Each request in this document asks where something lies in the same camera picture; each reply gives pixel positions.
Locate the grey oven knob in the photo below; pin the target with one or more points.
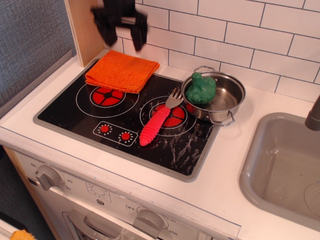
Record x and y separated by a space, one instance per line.
47 177
149 223

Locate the stainless steel pot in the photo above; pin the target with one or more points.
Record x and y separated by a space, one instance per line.
229 95

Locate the grey faucet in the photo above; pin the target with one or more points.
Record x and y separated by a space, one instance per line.
312 120

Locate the green toy broccoli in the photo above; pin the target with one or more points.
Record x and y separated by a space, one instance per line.
202 89

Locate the fork with red handle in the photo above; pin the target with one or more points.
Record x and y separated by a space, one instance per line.
152 128

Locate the grey oven door handle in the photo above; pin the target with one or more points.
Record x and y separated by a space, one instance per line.
94 227

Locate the grey right oven knob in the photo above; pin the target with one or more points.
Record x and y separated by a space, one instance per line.
149 223

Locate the grey left oven knob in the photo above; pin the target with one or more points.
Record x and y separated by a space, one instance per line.
47 177

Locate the wooden side panel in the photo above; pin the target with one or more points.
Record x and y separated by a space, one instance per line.
87 39

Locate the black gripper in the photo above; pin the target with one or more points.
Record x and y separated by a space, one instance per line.
121 13

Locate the orange red knitted towel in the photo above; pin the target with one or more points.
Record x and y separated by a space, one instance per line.
118 71

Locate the yellow orange cloth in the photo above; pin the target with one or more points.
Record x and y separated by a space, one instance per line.
21 235

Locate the grey plastic sink basin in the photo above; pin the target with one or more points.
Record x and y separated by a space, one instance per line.
281 172

